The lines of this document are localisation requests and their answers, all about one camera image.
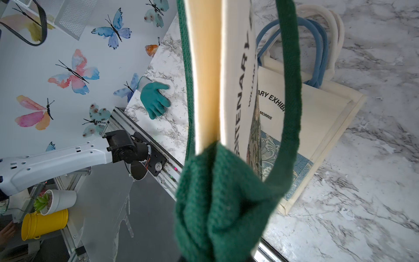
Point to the green handled canvas tote bag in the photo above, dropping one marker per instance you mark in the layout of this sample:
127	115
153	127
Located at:
222	207

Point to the blue handled canvas tote bag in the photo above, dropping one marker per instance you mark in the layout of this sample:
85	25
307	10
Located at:
294	98

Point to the starry night canvas tote bag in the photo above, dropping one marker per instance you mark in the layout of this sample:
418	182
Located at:
327	107

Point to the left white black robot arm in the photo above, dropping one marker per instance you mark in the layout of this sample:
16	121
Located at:
19	173

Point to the green rubber glove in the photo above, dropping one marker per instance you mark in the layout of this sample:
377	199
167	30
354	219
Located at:
153	101

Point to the small potted succulent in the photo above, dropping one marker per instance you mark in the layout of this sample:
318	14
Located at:
53	201

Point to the yellow bucket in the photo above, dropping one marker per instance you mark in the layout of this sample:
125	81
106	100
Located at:
36	225

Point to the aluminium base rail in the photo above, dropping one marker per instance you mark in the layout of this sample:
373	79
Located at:
162	165

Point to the white mesh wall basket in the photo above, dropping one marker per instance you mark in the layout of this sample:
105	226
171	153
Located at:
70	16

